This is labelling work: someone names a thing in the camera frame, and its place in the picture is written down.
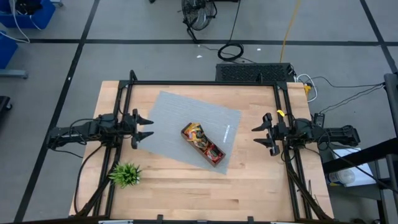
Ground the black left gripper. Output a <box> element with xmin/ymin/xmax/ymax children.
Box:
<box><xmin>123</xmin><ymin>108</ymin><xmax>155</xmax><ymax>149</ymax></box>

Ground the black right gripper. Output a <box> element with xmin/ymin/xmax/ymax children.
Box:
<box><xmin>251</xmin><ymin>112</ymin><xmax>294</xmax><ymax>157</ymax></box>

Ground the orange mango tea packet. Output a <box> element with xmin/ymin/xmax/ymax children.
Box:
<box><xmin>183</xmin><ymin>123</ymin><xmax>200</xmax><ymax>138</ymax></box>
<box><xmin>191</xmin><ymin>127</ymin><xmax>205</xmax><ymax>142</ymax></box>

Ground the red strawberry tea packet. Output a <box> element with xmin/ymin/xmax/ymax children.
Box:
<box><xmin>205</xmin><ymin>146</ymin><xmax>223</xmax><ymax>162</ymax></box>

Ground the wooden three-compartment tray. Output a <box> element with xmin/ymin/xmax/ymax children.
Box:
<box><xmin>180</xmin><ymin>122</ymin><xmax>226</xmax><ymax>168</ymax></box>

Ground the grey ribbed mat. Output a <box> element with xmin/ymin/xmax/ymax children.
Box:
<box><xmin>138</xmin><ymin>90</ymin><xmax>243</xmax><ymax>175</ymax></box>

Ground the spiky green artificial plant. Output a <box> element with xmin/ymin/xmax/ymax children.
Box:
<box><xmin>108</xmin><ymin>162</ymin><xmax>142</xmax><ymax>189</ymax></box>

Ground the black power adapter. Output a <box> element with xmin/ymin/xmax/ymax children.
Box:
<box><xmin>313</xmin><ymin>112</ymin><xmax>326</xmax><ymax>128</ymax></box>

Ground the black perforated computer case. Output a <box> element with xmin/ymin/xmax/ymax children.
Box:
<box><xmin>215</xmin><ymin>62</ymin><xmax>295</xmax><ymax>83</ymax></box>

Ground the black metal rack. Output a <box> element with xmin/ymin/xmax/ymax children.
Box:
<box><xmin>322</xmin><ymin>73</ymin><xmax>398</xmax><ymax>224</ymax></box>

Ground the white box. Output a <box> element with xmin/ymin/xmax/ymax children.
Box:
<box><xmin>326</xmin><ymin>147</ymin><xmax>377</xmax><ymax>188</ymax></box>

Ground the black floor fan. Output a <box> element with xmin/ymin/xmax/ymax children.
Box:
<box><xmin>178</xmin><ymin>0</ymin><xmax>218</xmax><ymax>41</ymax></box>

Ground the black chair base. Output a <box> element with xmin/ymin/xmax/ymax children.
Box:
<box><xmin>0</xmin><ymin>95</ymin><xmax>13</xmax><ymax>125</ymax></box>

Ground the grey metal foot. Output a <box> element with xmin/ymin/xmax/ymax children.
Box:
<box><xmin>0</xmin><ymin>68</ymin><xmax>29</xmax><ymax>79</ymax></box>

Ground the large blue storage bin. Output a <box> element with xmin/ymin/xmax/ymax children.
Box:
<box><xmin>0</xmin><ymin>0</ymin><xmax>57</xmax><ymax>29</ymax></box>

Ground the small blue storage bin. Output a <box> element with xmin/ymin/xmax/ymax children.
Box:
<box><xmin>0</xmin><ymin>30</ymin><xmax>19</xmax><ymax>70</ymax></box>

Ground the black device in bin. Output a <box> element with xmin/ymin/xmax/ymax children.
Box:
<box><xmin>14</xmin><ymin>0</ymin><xmax>44</xmax><ymax>16</ymax></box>

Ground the white power cable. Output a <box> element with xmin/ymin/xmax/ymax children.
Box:
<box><xmin>297</xmin><ymin>73</ymin><xmax>318</xmax><ymax>103</ymax></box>

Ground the black aluminium table frame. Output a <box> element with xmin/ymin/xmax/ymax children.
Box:
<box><xmin>70</xmin><ymin>70</ymin><xmax>335</xmax><ymax>224</ymax></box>

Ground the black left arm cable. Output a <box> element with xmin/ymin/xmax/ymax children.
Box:
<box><xmin>73</xmin><ymin>144</ymin><xmax>105</xmax><ymax>215</ymax></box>

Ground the coiled black floor cable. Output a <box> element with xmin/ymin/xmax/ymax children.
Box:
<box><xmin>216</xmin><ymin>0</ymin><xmax>246</xmax><ymax>62</ymax></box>

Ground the yellow floor cable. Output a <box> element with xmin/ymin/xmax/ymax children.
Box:
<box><xmin>279</xmin><ymin>0</ymin><xmax>302</xmax><ymax>63</ymax></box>

